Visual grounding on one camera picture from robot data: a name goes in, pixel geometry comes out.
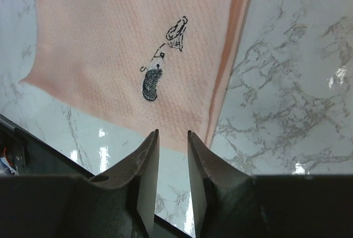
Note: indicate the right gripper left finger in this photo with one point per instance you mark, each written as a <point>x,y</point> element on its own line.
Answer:
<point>126,205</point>

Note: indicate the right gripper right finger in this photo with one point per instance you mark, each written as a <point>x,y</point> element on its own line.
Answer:
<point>219,191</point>

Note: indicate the plain peach towel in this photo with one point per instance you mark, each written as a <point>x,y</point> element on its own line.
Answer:
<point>141,64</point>

